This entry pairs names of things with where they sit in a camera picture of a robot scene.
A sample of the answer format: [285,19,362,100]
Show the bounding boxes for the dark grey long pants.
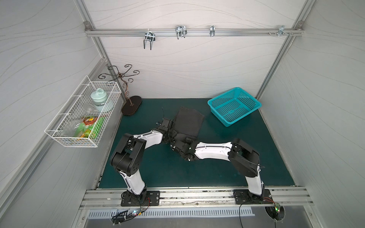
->
[170,106,204,142]

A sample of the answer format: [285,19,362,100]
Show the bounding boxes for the teal plastic basket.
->
[207,87,262,127]

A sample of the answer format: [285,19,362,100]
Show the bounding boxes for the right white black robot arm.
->
[171,138,265,199]

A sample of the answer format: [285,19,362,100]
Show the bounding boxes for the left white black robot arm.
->
[111,129,177,201]

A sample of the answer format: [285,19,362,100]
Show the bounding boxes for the green table mat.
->
[113,98,294,188]

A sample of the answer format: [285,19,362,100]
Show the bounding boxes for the ornate metal hook stand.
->
[98,64,142,116]

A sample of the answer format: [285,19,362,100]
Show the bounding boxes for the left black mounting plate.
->
[120,190,160,207]

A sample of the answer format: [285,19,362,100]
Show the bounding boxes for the black mounting plate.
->
[233,189,274,205]
[120,190,160,207]

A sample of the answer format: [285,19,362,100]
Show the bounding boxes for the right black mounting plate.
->
[233,189,274,205]

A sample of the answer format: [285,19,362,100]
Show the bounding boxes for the colourful snack packet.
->
[74,116,105,139]

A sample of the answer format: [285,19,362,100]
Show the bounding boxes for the pale green lidded jar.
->
[90,88,108,106]

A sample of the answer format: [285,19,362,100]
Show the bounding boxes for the clear plastic bag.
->
[60,104,99,137]

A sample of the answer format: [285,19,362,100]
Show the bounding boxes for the metal double hook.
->
[144,31,156,50]

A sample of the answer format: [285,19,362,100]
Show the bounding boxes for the metal loop hook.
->
[175,25,187,39]

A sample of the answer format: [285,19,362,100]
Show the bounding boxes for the right circuit board in hole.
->
[265,204,285,221]

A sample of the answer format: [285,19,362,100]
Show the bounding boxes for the small metal clip hook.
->
[210,25,215,37]

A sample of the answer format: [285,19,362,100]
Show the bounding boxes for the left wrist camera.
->
[158,118,171,132]

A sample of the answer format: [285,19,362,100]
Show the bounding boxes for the white slotted cable duct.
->
[87,206,255,219]

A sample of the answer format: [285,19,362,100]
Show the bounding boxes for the white wire wall basket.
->
[44,76,121,148]

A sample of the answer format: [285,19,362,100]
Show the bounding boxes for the left circuit board with wires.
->
[111,208,144,225]

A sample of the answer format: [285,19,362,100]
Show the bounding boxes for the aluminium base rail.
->
[80,186,314,209]

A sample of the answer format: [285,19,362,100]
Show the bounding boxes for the metal bracket hook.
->
[268,25,294,37]

